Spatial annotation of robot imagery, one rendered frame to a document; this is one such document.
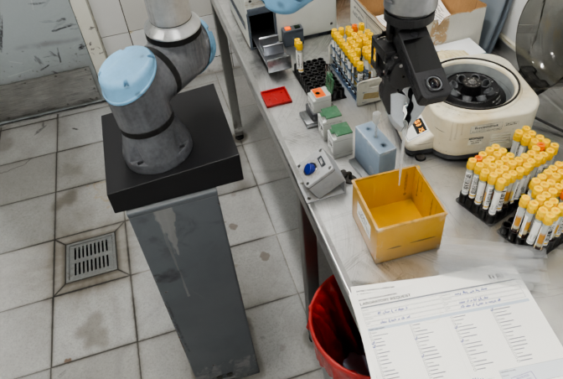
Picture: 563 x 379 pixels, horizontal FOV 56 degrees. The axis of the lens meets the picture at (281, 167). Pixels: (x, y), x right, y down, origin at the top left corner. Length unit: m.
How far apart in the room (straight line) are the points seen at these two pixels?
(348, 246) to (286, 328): 0.95
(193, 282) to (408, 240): 0.62
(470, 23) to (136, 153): 0.91
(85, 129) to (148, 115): 1.93
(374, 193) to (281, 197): 1.30
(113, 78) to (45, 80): 2.04
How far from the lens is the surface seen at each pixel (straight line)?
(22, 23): 2.94
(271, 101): 1.39
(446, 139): 1.19
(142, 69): 1.05
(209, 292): 1.45
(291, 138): 1.27
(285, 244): 2.17
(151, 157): 1.13
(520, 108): 1.22
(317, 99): 1.27
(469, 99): 1.23
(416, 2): 0.76
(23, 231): 2.59
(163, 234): 1.25
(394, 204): 1.11
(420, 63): 0.78
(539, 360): 0.96
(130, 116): 1.08
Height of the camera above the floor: 1.70
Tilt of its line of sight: 43 degrees down
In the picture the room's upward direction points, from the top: 6 degrees counter-clockwise
